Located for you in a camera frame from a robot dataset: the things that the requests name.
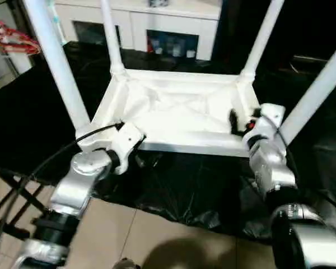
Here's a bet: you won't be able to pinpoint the white plastic table top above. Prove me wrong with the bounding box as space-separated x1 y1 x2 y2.
77 68 261 159

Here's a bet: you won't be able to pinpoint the white plastic table leg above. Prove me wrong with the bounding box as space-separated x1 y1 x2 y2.
279 36 336 146
24 0 92 143
100 0 127 76
239 0 285 82

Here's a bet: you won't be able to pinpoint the black flat monitor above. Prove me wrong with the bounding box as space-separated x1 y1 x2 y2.
292 54 334 68

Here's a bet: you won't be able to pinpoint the large black box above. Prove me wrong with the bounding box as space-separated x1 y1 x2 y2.
212 0 297 73

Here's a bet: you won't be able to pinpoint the black plastic mat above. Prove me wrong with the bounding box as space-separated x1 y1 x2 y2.
0 41 336 247

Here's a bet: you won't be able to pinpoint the white cabinet with glass doors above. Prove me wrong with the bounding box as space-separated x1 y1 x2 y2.
54 0 222 61

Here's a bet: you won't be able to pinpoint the small white box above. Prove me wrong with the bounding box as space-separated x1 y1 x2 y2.
10 54 31 73

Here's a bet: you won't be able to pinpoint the grey curtain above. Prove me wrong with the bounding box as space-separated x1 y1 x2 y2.
5 0 71 57

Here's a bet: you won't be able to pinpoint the black left wrist camera cable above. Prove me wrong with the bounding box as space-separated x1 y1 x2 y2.
0 123 125 269

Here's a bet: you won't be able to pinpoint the black folding table frame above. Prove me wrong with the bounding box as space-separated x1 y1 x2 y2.
0 166 50 239

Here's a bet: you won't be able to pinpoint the red wire hangers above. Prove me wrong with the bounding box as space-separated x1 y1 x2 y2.
0 12 41 55

